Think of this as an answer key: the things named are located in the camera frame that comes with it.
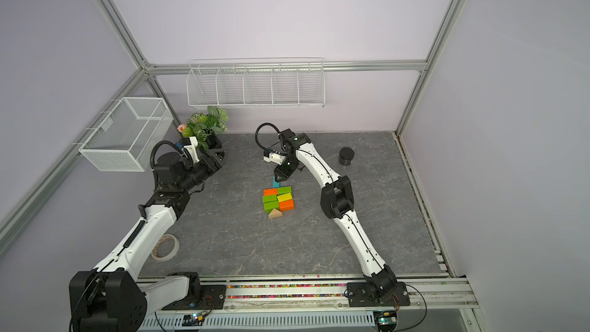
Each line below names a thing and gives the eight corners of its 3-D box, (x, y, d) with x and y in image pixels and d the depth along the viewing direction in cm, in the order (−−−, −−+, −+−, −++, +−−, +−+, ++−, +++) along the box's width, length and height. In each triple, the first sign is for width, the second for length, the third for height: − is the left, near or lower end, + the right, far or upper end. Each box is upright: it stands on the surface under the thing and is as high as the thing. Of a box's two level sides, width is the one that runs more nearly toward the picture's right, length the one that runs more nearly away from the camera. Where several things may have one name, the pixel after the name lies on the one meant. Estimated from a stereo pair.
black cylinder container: (339, 165, 111) (340, 158, 106) (337, 154, 115) (338, 147, 111) (353, 165, 111) (355, 158, 106) (351, 154, 115) (353, 147, 111)
